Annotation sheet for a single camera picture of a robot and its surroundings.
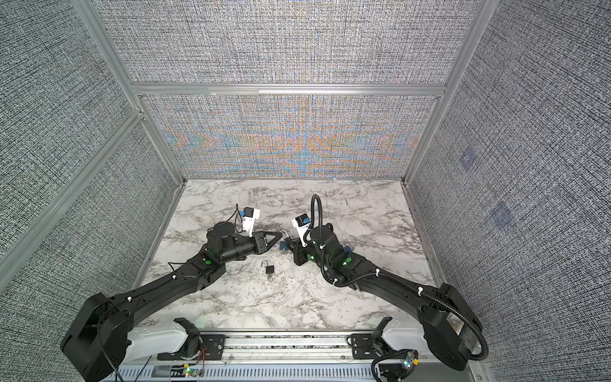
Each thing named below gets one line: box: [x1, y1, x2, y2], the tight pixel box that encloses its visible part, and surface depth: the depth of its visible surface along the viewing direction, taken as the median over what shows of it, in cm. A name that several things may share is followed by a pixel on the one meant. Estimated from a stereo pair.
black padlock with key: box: [260, 259, 275, 282], surface depth 92 cm
